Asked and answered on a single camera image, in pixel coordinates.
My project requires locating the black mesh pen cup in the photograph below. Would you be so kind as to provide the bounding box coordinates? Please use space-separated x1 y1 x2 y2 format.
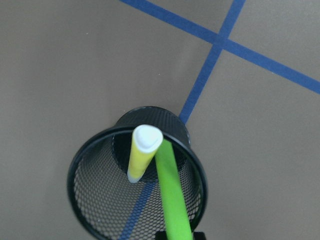
67 106 208 240

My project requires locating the crossing blue tape line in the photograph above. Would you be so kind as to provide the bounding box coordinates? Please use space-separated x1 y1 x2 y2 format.
122 0 320 94

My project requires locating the long blue tape line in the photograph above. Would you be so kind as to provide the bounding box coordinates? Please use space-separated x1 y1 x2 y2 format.
179 0 245 124

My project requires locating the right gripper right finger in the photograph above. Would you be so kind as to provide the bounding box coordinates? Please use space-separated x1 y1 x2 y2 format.
192 231 207 240

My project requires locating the green highlighter pen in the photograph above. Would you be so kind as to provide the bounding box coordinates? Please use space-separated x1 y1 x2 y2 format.
155 140 193 240

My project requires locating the yellow highlighter pen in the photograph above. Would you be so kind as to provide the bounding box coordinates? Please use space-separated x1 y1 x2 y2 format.
127 124 164 184

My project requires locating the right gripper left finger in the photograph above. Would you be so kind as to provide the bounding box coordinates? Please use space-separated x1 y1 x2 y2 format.
154 231 168 240

